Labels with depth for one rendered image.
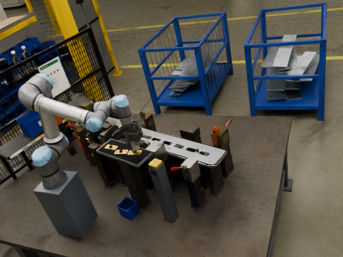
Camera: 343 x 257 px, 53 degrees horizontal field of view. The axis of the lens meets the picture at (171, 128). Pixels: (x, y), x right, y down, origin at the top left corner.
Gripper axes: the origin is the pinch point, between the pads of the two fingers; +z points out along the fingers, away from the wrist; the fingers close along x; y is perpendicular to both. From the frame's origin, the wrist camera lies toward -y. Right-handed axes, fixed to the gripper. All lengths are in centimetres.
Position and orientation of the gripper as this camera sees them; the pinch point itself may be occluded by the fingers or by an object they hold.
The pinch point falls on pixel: (133, 150)
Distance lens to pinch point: 202.2
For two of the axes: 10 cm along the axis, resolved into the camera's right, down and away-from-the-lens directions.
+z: 2.1, 8.2, 5.4
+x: 2.5, -5.8, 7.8
